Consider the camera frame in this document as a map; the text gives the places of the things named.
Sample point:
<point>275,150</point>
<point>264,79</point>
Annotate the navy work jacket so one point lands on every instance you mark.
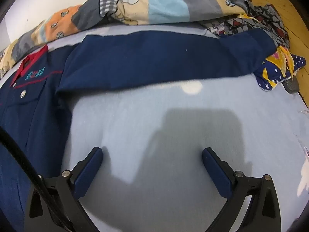
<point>144,60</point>

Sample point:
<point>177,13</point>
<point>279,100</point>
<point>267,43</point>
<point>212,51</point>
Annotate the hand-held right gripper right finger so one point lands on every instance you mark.
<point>217,171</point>

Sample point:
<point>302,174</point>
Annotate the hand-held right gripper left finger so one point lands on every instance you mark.
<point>88,171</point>

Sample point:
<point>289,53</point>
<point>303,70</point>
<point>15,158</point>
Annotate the grey red patterned cloth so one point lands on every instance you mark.
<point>272,21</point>

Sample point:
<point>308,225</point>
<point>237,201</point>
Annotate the small dark object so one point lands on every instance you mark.
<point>291,85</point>

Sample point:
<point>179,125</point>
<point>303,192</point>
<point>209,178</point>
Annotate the rolled patchwork quilt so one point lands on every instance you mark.
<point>166,8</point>

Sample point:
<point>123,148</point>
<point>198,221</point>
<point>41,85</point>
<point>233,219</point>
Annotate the bed with cloud-print sheet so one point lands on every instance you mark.
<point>144,125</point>

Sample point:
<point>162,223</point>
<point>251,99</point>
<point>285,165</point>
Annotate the navy yellow starred cloth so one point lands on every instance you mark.
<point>270,73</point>

